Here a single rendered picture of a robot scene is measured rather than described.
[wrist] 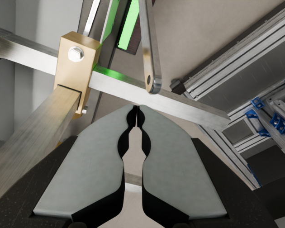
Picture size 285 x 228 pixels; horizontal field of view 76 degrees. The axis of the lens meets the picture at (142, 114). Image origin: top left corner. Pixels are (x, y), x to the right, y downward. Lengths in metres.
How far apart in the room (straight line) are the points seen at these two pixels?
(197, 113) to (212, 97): 0.74
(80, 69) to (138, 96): 0.10
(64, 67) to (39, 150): 0.14
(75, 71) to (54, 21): 0.25
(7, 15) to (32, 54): 0.23
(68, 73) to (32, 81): 0.31
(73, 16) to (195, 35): 0.78
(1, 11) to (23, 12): 0.05
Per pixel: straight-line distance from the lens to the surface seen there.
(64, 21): 0.52
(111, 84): 0.30
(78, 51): 0.27
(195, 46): 1.17
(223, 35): 1.21
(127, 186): 0.49
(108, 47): 0.42
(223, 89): 1.08
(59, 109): 0.26
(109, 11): 0.30
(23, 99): 0.65
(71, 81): 0.30
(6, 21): 0.54
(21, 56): 0.33
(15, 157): 0.20
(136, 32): 0.40
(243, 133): 1.31
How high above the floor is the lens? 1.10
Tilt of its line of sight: 57 degrees down
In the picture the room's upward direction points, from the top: 180 degrees counter-clockwise
